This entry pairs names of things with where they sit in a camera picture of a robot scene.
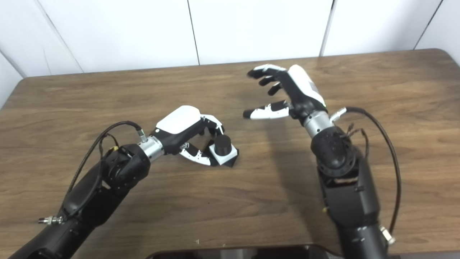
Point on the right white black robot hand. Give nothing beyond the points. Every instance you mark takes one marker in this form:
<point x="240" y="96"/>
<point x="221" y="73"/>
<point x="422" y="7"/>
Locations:
<point x="302" y="90"/>

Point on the white square piece with hole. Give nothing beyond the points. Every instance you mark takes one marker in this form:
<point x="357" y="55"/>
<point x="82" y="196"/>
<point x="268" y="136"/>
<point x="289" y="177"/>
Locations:
<point x="224" y="159"/>

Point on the dark robot torso edge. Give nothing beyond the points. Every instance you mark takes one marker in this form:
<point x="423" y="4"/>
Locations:
<point x="244" y="253"/>

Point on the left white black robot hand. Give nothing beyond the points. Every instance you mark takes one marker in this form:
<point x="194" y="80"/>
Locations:
<point x="179" y="120"/>

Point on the black peg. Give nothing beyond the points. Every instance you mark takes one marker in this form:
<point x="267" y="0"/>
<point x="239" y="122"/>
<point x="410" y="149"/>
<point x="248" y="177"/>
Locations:
<point x="222" y="144"/>

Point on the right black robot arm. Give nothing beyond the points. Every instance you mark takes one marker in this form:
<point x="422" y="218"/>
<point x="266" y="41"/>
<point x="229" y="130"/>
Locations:
<point x="345" y="194"/>

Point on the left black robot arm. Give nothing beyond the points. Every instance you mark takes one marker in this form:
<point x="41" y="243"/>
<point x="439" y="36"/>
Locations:
<point x="122" y="169"/>

